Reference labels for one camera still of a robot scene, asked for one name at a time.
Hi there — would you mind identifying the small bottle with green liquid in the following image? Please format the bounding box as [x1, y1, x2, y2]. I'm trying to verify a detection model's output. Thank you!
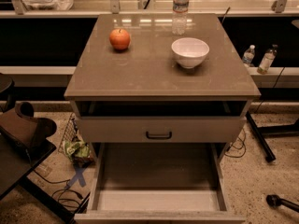
[257, 44, 278, 75]

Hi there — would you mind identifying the white bowl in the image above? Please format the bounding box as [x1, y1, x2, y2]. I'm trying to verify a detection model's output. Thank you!
[171, 37, 209, 69]

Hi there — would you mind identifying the black caster leg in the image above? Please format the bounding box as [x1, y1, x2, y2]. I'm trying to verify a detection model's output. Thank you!
[266, 194, 299, 213]

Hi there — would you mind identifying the black floor cable right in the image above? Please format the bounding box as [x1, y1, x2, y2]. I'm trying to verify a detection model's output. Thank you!
[223, 128, 248, 159]

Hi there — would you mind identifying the small water bottle white label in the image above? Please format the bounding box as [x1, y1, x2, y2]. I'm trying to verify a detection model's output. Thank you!
[242, 45, 255, 67]

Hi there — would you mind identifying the clear water bottle on cabinet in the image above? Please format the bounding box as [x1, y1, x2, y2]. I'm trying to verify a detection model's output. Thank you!
[172, 0, 189, 35]

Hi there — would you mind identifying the red apple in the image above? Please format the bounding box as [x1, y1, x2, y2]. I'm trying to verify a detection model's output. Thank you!
[109, 28, 131, 50]

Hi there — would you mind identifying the green snack bag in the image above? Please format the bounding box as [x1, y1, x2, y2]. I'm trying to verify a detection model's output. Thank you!
[63, 141, 93, 164]

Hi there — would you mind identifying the blue tape cross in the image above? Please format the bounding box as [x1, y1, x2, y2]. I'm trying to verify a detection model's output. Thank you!
[65, 166, 86, 189]

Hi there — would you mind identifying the wire basket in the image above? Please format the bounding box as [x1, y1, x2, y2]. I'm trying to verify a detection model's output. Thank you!
[58, 113, 78, 153]

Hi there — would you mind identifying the black floor cable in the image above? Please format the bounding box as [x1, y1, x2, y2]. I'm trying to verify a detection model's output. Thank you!
[32, 168, 92, 213]
[223, 128, 248, 159]

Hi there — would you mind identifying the black floor cable left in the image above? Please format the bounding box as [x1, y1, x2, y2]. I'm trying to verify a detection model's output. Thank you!
[32, 168, 92, 213]

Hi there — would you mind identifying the black chair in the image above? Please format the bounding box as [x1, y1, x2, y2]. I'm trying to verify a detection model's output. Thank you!
[0, 73, 76, 224]

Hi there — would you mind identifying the black drawer handle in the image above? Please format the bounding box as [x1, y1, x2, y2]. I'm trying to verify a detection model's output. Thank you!
[146, 132, 172, 140]

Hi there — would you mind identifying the black stand leg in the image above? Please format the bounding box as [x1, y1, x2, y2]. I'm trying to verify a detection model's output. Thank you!
[246, 112, 299, 162]

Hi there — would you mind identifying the grey middle drawer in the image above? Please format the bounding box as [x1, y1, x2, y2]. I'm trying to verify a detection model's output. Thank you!
[76, 117, 246, 143]

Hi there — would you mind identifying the grey drawer cabinet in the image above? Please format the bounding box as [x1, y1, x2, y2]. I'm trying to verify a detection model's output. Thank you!
[64, 13, 262, 161]

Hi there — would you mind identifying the grey open bottom drawer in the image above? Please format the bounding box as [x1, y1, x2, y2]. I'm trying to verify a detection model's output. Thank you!
[75, 143, 245, 224]

